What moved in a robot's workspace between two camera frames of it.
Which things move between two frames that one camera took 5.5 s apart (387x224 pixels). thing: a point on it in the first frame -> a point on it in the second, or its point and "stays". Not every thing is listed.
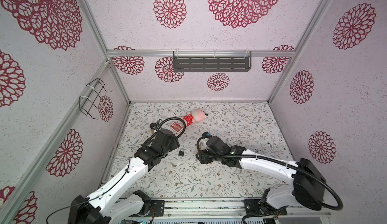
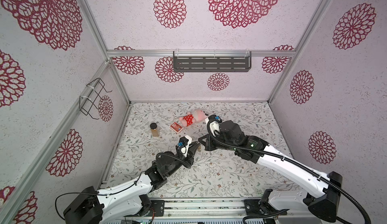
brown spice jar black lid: [152, 126] stays
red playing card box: [176, 126] stays
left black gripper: [173, 143] -> [190, 156]
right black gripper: [201, 156] -> [207, 144]
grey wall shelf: [212, 62] stays
